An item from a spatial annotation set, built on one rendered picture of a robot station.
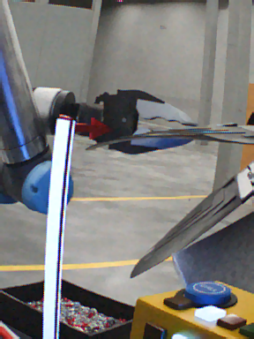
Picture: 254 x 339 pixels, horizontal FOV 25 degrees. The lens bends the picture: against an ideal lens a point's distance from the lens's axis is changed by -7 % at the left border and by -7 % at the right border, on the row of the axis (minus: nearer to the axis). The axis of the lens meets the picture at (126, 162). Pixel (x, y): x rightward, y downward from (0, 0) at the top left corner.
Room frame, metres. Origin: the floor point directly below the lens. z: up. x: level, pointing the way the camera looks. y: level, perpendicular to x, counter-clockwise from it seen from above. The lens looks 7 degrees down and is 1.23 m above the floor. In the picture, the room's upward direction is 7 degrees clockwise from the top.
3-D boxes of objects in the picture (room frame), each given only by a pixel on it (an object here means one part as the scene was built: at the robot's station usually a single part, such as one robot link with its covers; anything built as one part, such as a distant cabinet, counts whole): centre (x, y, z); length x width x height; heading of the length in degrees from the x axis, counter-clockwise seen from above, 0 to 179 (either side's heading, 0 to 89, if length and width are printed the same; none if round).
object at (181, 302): (0.42, -0.05, 1.08); 0.02 x 0.02 x 0.01; 39
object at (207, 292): (0.44, -0.08, 1.08); 0.04 x 0.04 x 0.02
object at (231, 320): (0.37, -0.09, 1.08); 0.02 x 0.02 x 0.01; 39
